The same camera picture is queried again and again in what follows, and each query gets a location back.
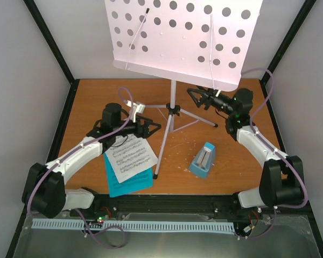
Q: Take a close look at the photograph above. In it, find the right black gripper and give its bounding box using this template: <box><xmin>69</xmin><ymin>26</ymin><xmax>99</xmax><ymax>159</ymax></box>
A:
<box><xmin>186</xmin><ymin>81</ymin><xmax>235</xmax><ymax>117</ymax></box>

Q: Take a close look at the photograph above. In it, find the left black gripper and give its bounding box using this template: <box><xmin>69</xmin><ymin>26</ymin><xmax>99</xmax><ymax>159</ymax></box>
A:
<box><xmin>114</xmin><ymin>114</ymin><xmax>162</xmax><ymax>139</ymax></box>

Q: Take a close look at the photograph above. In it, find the white sheet music page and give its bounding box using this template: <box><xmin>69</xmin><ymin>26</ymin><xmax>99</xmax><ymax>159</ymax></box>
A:
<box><xmin>105</xmin><ymin>135</ymin><xmax>158</xmax><ymax>183</ymax></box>

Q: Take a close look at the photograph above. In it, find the white perforated music stand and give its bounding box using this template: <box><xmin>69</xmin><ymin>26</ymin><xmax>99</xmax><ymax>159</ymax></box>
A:
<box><xmin>103</xmin><ymin>0</ymin><xmax>264</xmax><ymax>180</ymax></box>

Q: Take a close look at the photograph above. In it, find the blue sheet music page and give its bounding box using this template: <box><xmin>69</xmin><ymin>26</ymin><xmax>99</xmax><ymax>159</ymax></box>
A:
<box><xmin>103</xmin><ymin>154</ymin><xmax>153</xmax><ymax>198</ymax></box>

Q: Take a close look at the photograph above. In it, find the blue metronome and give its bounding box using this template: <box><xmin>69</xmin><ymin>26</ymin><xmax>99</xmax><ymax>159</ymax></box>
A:
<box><xmin>188</xmin><ymin>142</ymin><xmax>216</xmax><ymax>178</ymax></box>

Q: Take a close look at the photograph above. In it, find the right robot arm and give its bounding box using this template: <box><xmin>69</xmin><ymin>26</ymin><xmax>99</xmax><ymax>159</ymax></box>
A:
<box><xmin>187</xmin><ymin>87</ymin><xmax>308</xmax><ymax>209</ymax></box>

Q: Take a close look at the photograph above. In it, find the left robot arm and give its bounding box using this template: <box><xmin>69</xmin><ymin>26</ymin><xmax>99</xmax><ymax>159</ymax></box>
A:
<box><xmin>22</xmin><ymin>103</ymin><xmax>161</xmax><ymax>218</ymax></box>

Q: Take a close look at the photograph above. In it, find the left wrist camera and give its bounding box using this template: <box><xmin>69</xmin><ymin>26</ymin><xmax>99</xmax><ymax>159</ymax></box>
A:
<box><xmin>124</xmin><ymin>101</ymin><xmax>145</xmax><ymax>123</ymax></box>

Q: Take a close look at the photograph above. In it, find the black aluminium frame rail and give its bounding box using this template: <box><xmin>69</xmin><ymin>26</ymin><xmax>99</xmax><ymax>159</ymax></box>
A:
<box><xmin>76</xmin><ymin>194</ymin><xmax>273</xmax><ymax>221</ymax></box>

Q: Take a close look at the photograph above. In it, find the right black corner post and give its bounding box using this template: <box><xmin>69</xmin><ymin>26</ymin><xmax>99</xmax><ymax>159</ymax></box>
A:
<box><xmin>260</xmin><ymin>0</ymin><xmax>318</xmax><ymax>84</ymax></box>

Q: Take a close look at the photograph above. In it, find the black corner post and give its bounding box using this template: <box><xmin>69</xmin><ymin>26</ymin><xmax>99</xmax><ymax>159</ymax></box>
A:
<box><xmin>260</xmin><ymin>0</ymin><xmax>318</xmax><ymax>84</ymax></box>
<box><xmin>23</xmin><ymin>0</ymin><xmax>80</xmax><ymax>100</ymax></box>

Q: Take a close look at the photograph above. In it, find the light blue cable duct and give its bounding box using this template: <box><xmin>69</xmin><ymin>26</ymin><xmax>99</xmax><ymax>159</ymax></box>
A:
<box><xmin>31</xmin><ymin>218</ymin><xmax>235</xmax><ymax>234</ymax></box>

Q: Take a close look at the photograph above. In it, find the metal base plate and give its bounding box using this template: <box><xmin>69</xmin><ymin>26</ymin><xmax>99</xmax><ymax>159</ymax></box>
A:
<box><xmin>13</xmin><ymin>213</ymin><xmax>323</xmax><ymax>257</ymax></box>

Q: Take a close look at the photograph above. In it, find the left black corner post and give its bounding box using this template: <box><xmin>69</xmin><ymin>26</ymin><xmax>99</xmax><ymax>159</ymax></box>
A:
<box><xmin>23</xmin><ymin>0</ymin><xmax>80</xmax><ymax>100</ymax></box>

